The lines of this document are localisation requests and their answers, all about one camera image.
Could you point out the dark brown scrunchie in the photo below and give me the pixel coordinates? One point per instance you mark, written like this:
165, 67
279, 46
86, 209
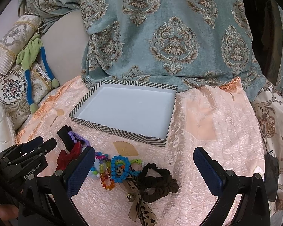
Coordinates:
160, 183

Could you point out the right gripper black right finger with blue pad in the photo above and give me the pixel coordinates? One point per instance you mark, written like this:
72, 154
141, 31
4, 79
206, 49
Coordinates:
253, 208

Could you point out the pink quilted bedspread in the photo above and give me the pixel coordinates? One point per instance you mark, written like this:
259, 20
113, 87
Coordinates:
219, 119

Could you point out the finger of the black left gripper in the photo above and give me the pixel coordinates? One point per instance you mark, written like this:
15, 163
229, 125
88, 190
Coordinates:
21, 149
35, 157

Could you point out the floral embroidered cushion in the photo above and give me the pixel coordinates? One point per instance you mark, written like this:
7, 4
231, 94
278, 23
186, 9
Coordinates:
13, 92

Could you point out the teal damask blanket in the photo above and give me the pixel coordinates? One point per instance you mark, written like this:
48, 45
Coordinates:
186, 43

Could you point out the beige pillow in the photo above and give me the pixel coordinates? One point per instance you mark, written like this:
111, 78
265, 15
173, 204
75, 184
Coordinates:
64, 43

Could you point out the red bow hair clip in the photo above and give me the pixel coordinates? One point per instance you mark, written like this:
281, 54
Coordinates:
65, 158

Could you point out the green and blue plush toy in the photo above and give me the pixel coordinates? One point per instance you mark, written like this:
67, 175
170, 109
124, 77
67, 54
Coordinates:
26, 58

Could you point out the striped white tray box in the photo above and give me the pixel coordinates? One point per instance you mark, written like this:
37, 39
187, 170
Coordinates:
136, 110

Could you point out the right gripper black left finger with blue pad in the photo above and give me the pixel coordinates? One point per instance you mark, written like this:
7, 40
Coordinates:
49, 197

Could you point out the person's left hand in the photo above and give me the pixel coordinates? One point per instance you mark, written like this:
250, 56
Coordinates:
8, 212

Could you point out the leopard print ribbon bow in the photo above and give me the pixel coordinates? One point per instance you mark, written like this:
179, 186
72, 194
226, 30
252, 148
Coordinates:
139, 191

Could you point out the cream embroidered bolster pillow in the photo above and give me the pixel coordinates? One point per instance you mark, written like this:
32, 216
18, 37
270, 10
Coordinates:
16, 39

